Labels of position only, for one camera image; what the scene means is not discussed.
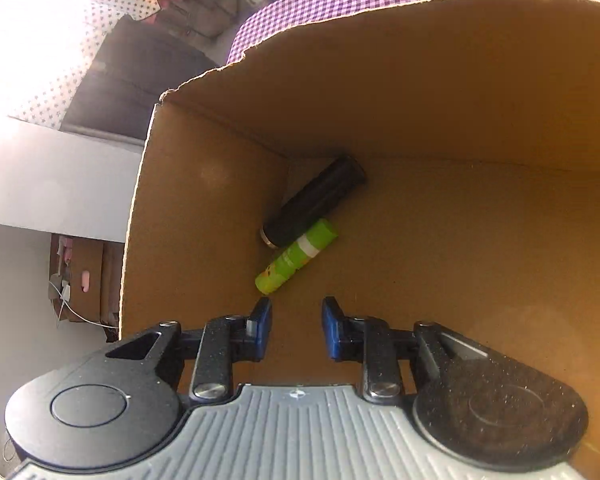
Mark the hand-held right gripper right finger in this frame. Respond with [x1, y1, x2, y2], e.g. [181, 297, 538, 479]
[321, 296, 501, 404]

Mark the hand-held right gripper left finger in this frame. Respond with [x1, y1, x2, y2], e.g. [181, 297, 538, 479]
[105, 296, 273, 407]

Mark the green glue stick tube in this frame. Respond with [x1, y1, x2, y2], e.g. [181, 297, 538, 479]
[254, 219, 339, 295]

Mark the large cardboard box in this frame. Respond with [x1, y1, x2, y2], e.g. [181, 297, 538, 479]
[119, 0, 600, 480]

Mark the black cylindrical tube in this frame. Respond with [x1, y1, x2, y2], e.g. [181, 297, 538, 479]
[260, 156, 367, 250]

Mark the cluttered cardboard box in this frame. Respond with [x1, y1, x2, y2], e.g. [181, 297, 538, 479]
[49, 234, 124, 332]

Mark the dark cabinet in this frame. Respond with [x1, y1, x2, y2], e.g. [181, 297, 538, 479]
[62, 15, 221, 142]

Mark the white star-printed cloth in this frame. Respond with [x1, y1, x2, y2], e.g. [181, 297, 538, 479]
[10, 0, 163, 128]

